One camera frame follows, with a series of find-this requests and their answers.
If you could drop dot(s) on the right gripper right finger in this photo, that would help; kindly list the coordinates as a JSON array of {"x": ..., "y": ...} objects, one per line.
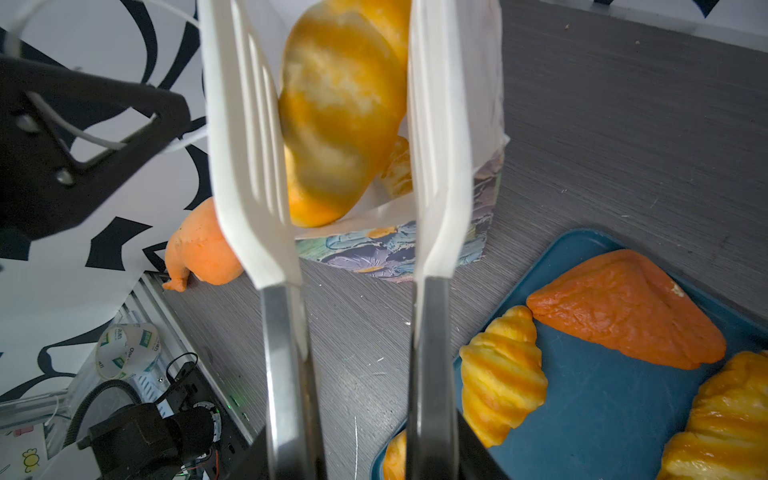
[{"x": 475, "y": 462}]

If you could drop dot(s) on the floral paper bag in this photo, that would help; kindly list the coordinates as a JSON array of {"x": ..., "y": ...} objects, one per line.
[{"x": 127, "y": 235}]

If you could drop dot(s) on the donut bread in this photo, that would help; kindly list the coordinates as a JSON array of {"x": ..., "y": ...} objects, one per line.
[{"x": 394, "y": 464}]

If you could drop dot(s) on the small croissant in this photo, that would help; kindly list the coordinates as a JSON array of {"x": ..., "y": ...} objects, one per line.
[{"x": 343, "y": 98}]

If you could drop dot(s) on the orange fake fruit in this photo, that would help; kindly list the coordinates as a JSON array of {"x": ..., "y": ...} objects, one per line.
[{"x": 199, "y": 247}]

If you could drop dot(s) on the large croissant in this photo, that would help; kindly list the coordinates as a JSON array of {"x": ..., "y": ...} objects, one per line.
[{"x": 502, "y": 376}]

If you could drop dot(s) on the metal tongs white tips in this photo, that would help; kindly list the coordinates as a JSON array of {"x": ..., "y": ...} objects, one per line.
[{"x": 248, "y": 177}]

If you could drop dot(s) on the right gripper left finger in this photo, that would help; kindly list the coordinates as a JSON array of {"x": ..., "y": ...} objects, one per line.
[{"x": 251, "y": 462}]

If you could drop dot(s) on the long braided bread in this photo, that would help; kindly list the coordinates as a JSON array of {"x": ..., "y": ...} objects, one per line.
[{"x": 726, "y": 433}]

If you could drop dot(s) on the rectangular pastry bread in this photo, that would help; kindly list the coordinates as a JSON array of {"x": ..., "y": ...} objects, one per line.
[{"x": 396, "y": 176}]

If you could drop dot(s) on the teal tray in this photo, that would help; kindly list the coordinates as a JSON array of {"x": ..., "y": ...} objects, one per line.
[{"x": 606, "y": 415}]

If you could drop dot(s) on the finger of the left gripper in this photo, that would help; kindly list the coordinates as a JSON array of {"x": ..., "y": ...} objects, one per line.
[{"x": 72, "y": 156}]

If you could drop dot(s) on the orange triangular bread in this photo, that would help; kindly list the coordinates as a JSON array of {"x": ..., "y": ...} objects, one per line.
[{"x": 623, "y": 301}]

